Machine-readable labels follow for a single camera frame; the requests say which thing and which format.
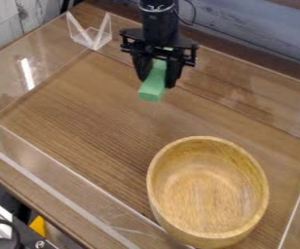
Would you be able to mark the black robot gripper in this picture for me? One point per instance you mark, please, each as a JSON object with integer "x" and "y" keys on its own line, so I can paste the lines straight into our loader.
{"x": 158, "y": 40}

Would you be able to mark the green rectangular block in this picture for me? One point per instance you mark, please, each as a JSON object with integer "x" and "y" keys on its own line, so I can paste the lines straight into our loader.
{"x": 152, "y": 87}

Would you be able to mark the brown wooden bowl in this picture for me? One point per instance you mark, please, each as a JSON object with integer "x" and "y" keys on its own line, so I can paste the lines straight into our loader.
{"x": 207, "y": 191}

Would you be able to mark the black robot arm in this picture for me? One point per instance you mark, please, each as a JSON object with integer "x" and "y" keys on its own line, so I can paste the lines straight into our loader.
{"x": 158, "y": 5}

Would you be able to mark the yellow and black device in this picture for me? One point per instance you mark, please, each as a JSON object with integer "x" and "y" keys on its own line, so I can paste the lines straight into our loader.
{"x": 37, "y": 234}

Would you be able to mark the clear acrylic corner bracket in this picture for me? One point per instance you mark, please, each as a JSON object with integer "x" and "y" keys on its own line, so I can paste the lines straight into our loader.
{"x": 93, "y": 38}

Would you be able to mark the clear acrylic enclosure walls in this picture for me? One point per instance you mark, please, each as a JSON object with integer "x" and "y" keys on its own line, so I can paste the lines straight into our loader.
{"x": 77, "y": 136}

